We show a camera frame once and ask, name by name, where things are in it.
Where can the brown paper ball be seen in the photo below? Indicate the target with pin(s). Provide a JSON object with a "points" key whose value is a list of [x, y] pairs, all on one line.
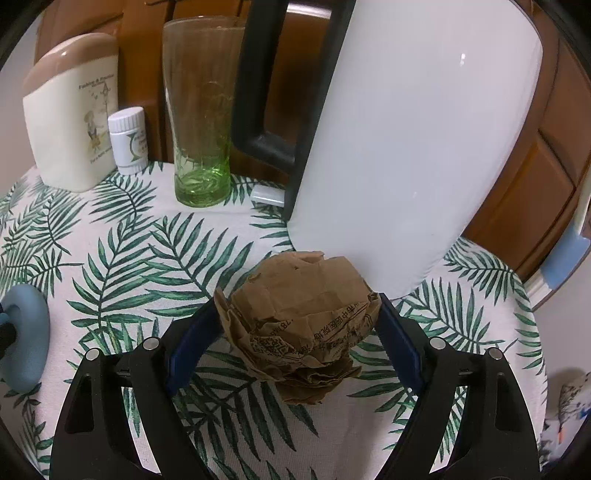
{"points": [[300, 323]]}

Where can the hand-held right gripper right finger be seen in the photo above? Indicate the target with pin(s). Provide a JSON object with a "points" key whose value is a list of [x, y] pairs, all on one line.
{"points": [[402, 344]]}

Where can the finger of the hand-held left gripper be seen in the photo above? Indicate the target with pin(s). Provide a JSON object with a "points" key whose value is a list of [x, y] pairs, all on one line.
{"points": [[5, 336]]}

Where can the white plastic bag black print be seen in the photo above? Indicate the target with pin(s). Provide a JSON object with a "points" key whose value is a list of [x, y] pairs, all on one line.
{"points": [[565, 410]]}

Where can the blue-capped white dish brush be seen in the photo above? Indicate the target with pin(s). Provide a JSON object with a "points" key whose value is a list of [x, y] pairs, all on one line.
{"points": [[30, 337]]}

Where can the small white pill bottle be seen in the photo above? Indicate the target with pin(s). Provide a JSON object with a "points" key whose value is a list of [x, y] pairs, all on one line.
{"points": [[128, 143]]}

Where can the white ceramic container brown top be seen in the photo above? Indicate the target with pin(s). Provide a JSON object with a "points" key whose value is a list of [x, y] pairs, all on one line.
{"points": [[69, 120]]}

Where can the tall green drinking glass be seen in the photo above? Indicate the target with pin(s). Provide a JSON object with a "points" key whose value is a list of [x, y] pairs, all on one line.
{"points": [[203, 129]]}

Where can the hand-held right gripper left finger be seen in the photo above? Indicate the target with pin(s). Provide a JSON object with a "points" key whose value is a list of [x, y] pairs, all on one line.
{"points": [[189, 350]]}

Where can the leaf print tablecloth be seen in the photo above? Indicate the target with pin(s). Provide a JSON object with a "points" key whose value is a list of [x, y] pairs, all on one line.
{"points": [[115, 258]]}

